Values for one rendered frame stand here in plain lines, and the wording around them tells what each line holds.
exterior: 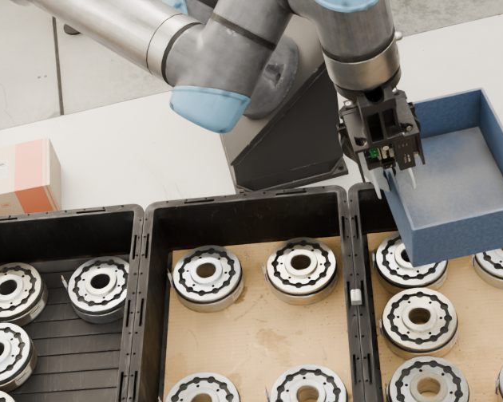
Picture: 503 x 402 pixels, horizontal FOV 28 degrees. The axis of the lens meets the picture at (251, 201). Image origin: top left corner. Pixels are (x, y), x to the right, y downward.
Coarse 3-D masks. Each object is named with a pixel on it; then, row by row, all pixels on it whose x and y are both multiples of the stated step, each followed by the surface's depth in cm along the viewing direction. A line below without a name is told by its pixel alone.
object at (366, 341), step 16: (352, 192) 145; (352, 208) 143; (352, 224) 141; (352, 240) 139; (368, 320) 130; (368, 336) 128; (368, 352) 127; (368, 368) 127; (368, 384) 124; (368, 400) 122
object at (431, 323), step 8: (416, 304) 138; (424, 304) 138; (408, 312) 137; (432, 312) 137; (408, 320) 137; (432, 320) 136; (408, 328) 136; (416, 328) 136; (424, 328) 135; (432, 328) 136
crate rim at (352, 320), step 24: (264, 192) 147; (288, 192) 146; (312, 192) 146; (336, 192) 145; (144, 216) 147; (144, 240) 144; (144, 264) 141; (144, 288) 138; (144, 312) 136; (144, 336) 133; (360, 360) 126; (360, 384) 124
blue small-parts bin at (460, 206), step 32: (448, 96) 125; (480, 96) 126; (448, 128) 129; (480, 128) 129; (416, 160) 127; (448, 160) 127; (480, 160) 126; (384, 192) 125; (416, 192) 124; (448, 192) 123; (480, 192) 123; (416, 224) 121; (448, 224) 112; (480, 224) 113; (416, 256) 115; (448, 256) 116
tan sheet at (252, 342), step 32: (256, 256) 152; (256, 288) 148; (192, 320) 146; (224, 320) 145; (256, 320) 144; (288, 320) 144; (320, 320) 143; (192, 352) 142; (224, 352) 142; (256, 352) 141; (288, 352) 140; (320, 352) 139; (256, 384) 137
